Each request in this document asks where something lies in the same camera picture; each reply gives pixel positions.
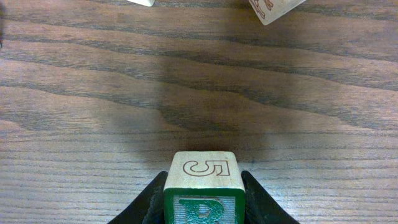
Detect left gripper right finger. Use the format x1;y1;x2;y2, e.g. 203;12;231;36
241;170;299;224

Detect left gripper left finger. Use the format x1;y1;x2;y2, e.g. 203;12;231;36
108;171;168;224

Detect green R block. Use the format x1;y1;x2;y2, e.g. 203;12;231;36
164;151;246;224

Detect blue T block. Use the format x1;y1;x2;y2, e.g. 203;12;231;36
249;0;305;26

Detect green 4 block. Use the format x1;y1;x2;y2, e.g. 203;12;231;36
128;0;155;7

